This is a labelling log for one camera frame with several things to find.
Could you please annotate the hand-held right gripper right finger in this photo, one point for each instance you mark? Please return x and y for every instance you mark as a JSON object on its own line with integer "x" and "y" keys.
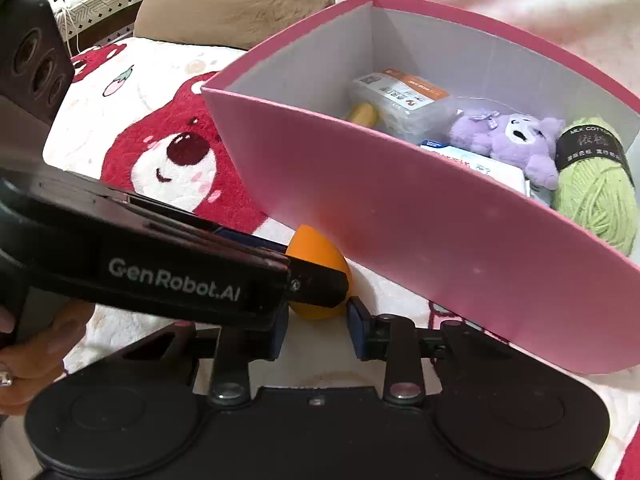
{"x": 356, "y": 330}

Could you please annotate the gold cylinder tube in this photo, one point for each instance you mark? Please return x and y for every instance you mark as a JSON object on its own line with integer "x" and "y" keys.
{"x": 362, "y": 114}

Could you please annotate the person's left hand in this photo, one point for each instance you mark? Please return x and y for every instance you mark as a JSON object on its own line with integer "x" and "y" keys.
{"x": 40, "y": 370}

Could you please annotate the orange makeup sponge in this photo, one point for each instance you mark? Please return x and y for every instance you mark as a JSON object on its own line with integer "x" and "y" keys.
{"x": 312, "y": 245}

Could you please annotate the pink cardboard box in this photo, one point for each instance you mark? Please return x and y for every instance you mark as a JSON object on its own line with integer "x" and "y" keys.
{"x": 400, "y": 220}

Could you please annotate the clear box with orange label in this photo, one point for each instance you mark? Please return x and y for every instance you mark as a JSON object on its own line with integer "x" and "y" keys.
{"x": 400, "y": 105}

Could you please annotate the brown pillow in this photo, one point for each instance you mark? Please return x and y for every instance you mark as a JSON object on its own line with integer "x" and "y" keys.
{"x": 225, "y": 5}

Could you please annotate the purple plush toy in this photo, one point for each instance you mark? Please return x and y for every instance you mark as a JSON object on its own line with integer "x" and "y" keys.
{"x": 500, "y": 145}

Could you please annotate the green yarn ball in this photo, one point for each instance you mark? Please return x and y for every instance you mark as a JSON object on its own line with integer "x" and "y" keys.
{"x": 595, "y": 195}

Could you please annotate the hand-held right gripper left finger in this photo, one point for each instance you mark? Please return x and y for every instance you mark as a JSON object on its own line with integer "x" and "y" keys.
{"x": 279, "y": 335}

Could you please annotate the white tissue packet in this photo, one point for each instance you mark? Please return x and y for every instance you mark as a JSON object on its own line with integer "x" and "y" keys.
{"x": 465, "y": 160}

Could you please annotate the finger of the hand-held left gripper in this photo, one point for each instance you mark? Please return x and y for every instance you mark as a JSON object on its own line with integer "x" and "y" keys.
{"x": 250, "y": 242}
{"x": 320, "y": 282}

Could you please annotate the red bear printed blanket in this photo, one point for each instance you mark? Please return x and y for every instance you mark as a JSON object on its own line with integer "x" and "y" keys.
{"x": 165, "y": 110}

